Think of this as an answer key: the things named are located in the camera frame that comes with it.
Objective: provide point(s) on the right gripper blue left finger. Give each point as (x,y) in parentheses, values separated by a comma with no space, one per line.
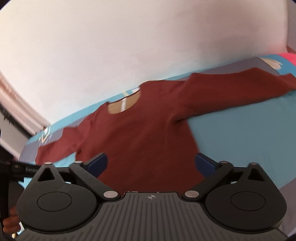
(87,173)

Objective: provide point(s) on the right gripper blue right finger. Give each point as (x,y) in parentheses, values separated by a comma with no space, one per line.
(214,173)

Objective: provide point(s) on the dark red knit sweater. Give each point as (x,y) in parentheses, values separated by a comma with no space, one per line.
(149,146)

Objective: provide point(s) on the person's left hand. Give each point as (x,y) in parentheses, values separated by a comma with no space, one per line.
(12,223)

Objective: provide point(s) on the pink pillow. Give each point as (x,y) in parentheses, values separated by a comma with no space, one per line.
(288,57)

